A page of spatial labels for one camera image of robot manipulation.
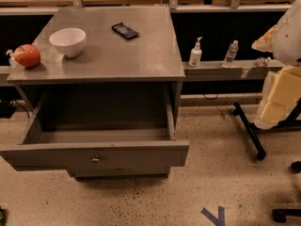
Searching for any grey top drawer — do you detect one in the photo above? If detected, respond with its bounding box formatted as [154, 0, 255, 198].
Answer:
[1, 89, 189, 171]

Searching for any grey drawer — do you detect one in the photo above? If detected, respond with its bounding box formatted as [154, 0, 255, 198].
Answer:
[1, 89, 189, 171]
[68, 166, 170, 178]

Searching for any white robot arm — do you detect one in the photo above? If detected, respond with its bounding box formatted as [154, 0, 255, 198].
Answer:
[252, 0, 301, 129]

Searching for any grey drawer cabinet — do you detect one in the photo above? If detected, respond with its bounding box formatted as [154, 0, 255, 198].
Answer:
[7, 6, 186, 181]

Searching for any grey bottom drawer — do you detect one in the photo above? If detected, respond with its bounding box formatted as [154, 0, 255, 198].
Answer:
[68, 166, 170, 178]

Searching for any crumpled wrapper on ledge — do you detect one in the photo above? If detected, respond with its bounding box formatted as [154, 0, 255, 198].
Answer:
[255, 57, 271, 67]

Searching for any clear plastic water bottle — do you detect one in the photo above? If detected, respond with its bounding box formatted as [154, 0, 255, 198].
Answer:
[223, 40, 239, 68]

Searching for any black stand leg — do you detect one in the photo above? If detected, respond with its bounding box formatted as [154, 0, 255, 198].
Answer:
[233, 103, 266, 160]

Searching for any white pump lotion bottle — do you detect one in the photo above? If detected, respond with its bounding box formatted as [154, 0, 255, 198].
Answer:
[188, 37, 202, 67]

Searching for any black chair base foot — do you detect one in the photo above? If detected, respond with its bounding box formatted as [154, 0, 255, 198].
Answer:
[272, 209, 301, 223]

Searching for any black snack packet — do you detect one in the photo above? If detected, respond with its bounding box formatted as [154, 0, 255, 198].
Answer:
[112, 23, 139, 40]

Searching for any white ceramic bowl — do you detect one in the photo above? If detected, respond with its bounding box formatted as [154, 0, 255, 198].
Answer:
[49, 28, 86, 57]

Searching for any red apple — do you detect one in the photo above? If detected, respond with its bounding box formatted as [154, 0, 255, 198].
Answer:
[14, 44, 40, 68]

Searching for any small sanitizer bottle behind apple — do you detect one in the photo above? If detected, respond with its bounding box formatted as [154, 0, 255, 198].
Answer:
[6, 49, 17, 68]

